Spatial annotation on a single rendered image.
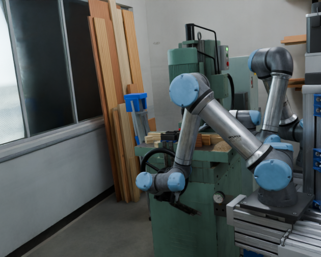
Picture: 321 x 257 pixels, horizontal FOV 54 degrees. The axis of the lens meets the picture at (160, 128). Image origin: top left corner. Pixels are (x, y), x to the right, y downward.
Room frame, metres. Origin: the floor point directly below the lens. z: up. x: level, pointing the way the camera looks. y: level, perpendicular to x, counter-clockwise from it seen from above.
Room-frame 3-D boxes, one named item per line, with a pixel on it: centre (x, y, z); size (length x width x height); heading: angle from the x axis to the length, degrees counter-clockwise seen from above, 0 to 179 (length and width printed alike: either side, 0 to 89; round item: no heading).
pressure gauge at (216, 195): (1.61, -0.29, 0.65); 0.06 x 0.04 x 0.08; 61
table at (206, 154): (1.83, -0.12, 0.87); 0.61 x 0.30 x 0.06; 61
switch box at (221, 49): (2.13, -0.44, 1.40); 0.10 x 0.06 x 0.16; 151
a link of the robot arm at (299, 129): (1.57, -0.76, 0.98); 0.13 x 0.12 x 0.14; 25
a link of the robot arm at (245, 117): (1.56, -0.44, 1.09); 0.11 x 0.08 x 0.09; 61
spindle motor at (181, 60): (1.92, -0.16, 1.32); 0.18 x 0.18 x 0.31
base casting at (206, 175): (2.03, -0.22, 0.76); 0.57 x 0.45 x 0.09; 151
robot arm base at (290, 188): (1.19, -0.44, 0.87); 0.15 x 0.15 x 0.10
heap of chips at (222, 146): (1.72, -0.34, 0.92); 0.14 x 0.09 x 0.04; 151
